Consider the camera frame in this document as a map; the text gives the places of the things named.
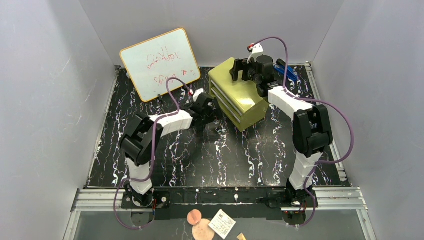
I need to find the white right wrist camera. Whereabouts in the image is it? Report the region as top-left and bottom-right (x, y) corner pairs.
(247, 43), (264, 64)

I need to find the small pink round pad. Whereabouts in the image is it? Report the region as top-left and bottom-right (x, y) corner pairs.
(186, 209), (202, 226)

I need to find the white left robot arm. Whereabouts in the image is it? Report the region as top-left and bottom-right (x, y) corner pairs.
(119, 90), (221, 208)

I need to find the white printed paper card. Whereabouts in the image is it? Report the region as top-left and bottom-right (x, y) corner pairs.
(208, 209), (236, 240)

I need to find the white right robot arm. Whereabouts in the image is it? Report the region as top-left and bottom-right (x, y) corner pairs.
(229, 55), (333, 204)

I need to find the whiteboard with orange frame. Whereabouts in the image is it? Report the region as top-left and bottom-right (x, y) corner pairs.
(119, 28), (201, 103)

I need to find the large pink round pad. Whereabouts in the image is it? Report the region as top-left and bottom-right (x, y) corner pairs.
(192, 218), (216, 240)

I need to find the aluminium frame rail front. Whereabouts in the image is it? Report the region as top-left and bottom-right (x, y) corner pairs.
(71, 187), (368, 212)

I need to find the aluminium right side rail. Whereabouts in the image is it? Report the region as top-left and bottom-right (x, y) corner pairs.
(305, 61), (348, 184)

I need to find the blue object behind box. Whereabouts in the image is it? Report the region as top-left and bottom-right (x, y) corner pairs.
(274, 58), (298, 82)

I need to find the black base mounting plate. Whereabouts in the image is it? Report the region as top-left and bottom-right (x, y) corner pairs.
(118, 185), (318, 221)

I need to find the small tan wood piece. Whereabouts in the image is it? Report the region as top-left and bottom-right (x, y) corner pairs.
(237, 233), (247, 240)

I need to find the green metal drawer box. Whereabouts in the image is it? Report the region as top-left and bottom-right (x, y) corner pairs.
(208, 57), (269, 131)

